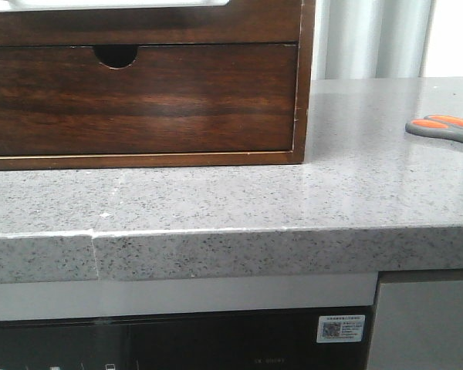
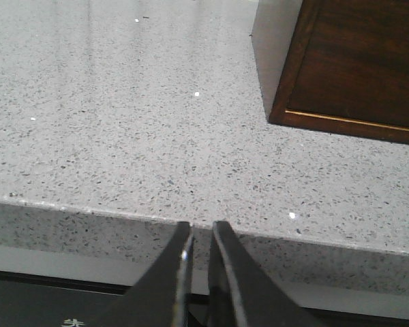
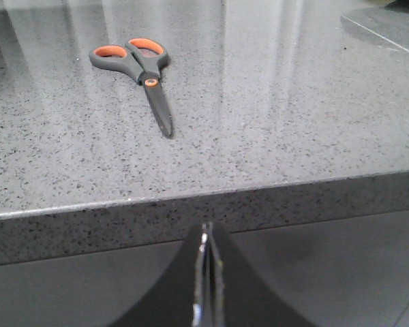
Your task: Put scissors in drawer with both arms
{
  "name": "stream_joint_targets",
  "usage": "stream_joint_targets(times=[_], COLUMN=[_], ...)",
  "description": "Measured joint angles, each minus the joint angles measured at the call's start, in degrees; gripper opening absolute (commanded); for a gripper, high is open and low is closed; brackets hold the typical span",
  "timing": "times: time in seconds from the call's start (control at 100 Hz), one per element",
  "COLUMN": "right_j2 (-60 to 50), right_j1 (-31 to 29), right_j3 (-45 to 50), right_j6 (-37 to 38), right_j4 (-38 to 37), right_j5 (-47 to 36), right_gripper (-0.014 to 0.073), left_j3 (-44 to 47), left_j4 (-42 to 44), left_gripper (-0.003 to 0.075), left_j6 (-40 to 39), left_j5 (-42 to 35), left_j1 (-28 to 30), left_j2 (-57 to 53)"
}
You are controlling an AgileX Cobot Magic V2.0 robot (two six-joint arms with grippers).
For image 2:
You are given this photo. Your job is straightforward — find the black appliance under counter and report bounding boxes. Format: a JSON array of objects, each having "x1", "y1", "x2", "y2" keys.
[{"x1": 0, "y1": 271, "x2": 409, "y2": 326}]

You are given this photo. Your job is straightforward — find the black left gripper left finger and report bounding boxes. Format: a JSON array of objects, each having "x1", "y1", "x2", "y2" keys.
[{"x1": 89, "y1": 221, "x2": 194, "y2": 326}]

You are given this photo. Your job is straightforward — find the dark wooden drawer cabinet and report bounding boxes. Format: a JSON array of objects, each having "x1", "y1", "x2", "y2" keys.
[{"x1": 269, "y1": 1, "x2": 409, "y2": 144}]

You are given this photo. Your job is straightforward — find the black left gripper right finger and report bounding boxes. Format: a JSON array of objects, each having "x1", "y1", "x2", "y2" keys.
[{"x1": 208, "y1": 221, "x2": 324, "y2": 327}]

